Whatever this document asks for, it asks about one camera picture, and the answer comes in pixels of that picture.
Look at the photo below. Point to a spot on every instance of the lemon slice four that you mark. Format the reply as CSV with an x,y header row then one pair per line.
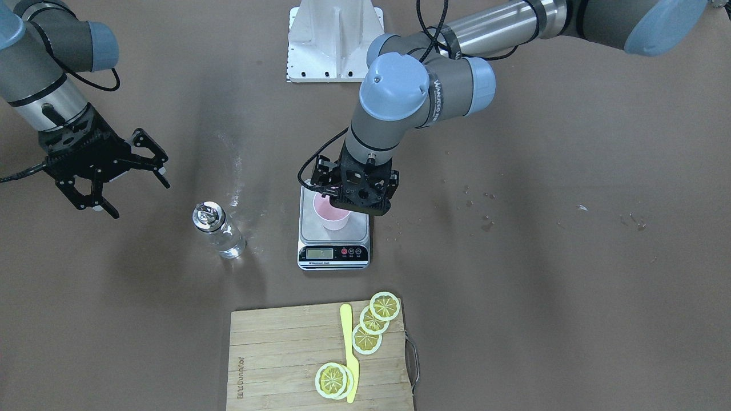
x,y
334,381

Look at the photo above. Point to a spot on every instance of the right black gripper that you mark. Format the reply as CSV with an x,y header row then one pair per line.
x,y
98,161

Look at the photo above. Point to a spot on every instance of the lemon slice two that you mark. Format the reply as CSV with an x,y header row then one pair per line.
x,y
370,324

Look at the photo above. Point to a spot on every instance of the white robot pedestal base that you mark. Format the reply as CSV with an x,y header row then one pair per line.
x,y
329,40

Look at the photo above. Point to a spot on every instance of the bamboo cutting board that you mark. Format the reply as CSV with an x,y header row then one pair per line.
x,y
275,353

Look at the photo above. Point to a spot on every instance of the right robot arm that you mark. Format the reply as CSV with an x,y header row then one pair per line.
x,y
45,47

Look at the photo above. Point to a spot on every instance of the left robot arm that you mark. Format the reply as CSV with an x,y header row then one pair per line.
x,y
445,71

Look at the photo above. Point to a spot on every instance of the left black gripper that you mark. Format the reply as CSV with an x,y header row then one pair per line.
x,y
325,166

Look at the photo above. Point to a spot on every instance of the pink plastic cup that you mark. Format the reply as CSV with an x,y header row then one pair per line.
x,y
330,217

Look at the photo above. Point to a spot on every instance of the yellow plastic knife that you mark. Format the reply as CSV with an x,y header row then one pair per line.
x,y
352,363

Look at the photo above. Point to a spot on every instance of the silver kitchen scale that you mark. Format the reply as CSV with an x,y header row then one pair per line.
x,y
331,244

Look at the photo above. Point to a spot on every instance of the lemon slice one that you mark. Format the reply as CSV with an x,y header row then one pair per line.
x,y
385,306

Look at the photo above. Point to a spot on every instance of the glass sauce bottle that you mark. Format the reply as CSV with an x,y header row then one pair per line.
x,y
214,223

